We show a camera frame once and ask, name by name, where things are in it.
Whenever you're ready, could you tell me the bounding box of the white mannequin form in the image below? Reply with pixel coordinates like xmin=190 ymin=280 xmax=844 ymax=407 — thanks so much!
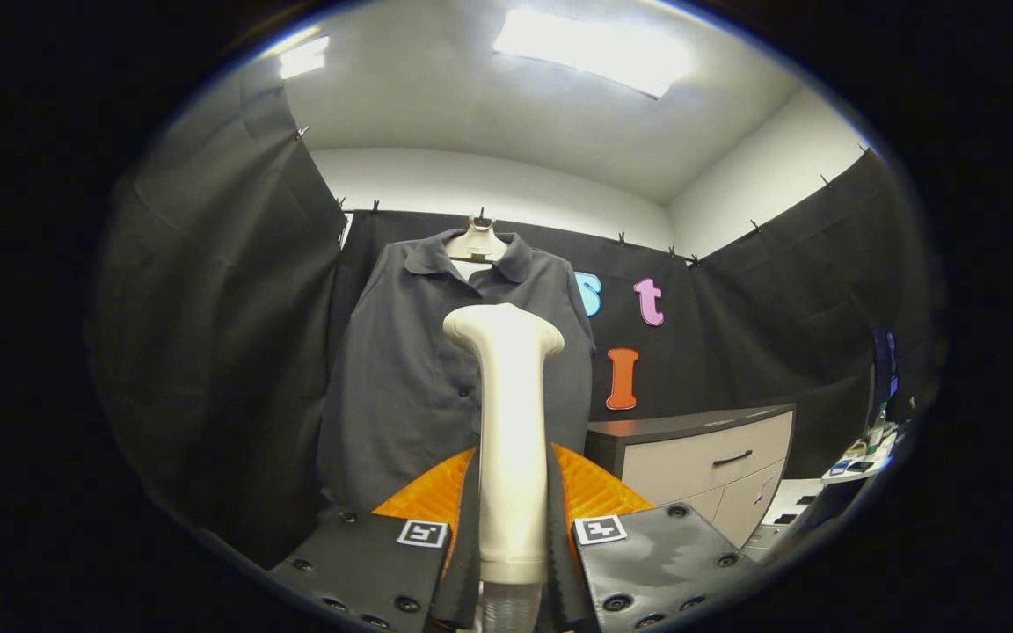
xmin=447 ymin=215 xmax=509 ymax=282

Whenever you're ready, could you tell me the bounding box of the dark grey button shirt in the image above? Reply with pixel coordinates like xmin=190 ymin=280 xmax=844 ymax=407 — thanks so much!
xmin=317 ymin=229 xmax=597 ymax=515

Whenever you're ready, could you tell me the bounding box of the grey ribbed steamer hose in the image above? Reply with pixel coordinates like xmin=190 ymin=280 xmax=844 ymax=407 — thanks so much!
xmin=482 ymin=582 xmax=544 ymax=633

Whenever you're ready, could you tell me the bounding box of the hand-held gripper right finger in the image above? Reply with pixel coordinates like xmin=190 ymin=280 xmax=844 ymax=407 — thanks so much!
xmin=544 ymin=440 xmax=762 ymax=633

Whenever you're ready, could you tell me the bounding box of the black backdrop cloth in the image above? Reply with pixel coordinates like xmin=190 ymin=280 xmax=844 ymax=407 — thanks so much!
xmin=89 ymin=84 xmax=947 ymax=568

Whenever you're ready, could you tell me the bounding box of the beige cabinet with dark top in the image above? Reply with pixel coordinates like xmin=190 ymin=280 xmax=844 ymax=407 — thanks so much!
xmin=586 ymin=404 xmax=798 ymax=550

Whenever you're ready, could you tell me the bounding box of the row of black cloth clips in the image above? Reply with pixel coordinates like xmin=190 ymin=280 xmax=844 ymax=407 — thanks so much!
xmin=294 ymin=125 xmax=875 ymax=266

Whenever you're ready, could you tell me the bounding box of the white garment steamer head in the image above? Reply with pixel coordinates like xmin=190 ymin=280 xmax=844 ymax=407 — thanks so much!
xmin=442 ymin=303 xmax=565 ymax=586

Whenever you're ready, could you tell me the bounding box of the large ceiling light panel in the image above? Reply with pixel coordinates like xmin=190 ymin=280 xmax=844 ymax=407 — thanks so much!
xmin=493 ymin=7 xmax=692 ymax=99

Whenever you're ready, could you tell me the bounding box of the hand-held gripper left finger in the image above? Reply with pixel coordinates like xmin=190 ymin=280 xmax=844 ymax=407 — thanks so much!
xmin=267 ymin=444 xmax=483 ymax=633

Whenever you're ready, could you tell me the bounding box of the white low drawer unit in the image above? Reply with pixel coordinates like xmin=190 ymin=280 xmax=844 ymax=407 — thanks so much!
xmin=740 ymin=477 xmax=824 ymax=559

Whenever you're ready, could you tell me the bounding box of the small ceiling light panel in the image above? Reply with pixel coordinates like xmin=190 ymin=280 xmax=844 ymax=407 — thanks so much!
xmin=278 ymin=35 xmax=332 ymax=80

